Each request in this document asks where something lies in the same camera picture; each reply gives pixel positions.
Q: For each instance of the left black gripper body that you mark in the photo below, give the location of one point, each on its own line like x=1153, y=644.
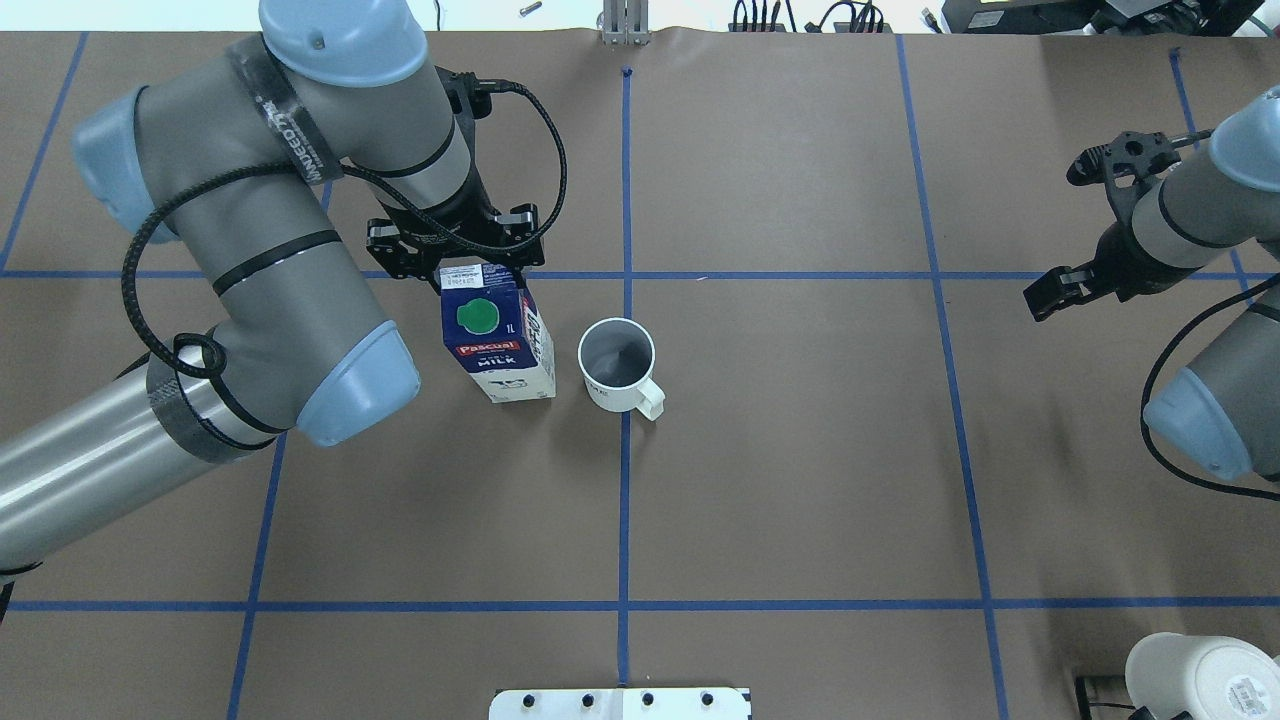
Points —
x=447, y=226

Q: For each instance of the milk carton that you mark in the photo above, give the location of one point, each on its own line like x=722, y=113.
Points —
x=499, y=338

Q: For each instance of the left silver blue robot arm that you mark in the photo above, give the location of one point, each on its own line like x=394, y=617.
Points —
x=254, y=315

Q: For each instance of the white cup rear in rack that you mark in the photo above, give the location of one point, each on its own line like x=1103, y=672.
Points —
x=1175, y=676

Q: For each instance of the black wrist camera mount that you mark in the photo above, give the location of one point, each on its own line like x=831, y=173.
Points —
x=1129, y=166

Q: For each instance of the white mug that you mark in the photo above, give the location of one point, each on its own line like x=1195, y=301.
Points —
x=617, y=358

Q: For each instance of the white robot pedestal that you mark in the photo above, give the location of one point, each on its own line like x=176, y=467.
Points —
x=623, y=703

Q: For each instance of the black wire cup rack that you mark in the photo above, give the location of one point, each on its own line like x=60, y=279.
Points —
x=1102, y=697

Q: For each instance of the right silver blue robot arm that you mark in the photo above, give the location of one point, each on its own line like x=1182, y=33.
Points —
x=1208, y=405

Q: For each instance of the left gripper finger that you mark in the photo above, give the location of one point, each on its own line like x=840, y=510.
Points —
x=499, y=277
x=421, y=269

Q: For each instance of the black monitor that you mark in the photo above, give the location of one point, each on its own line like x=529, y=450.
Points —
x=1017, y=17

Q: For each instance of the aluminium frame post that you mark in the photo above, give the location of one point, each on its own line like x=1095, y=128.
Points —
x=625, y=23

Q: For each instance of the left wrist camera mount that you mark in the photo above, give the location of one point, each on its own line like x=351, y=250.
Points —
x=470, y=101

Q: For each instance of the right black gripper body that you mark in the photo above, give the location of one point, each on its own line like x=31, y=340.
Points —
x=1125, y=262

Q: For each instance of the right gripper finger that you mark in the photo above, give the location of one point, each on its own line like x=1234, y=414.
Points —
x=1061, y=275
x=1048, y=299

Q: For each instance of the black usb hub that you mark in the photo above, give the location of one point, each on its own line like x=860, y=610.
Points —
x=762, y=17

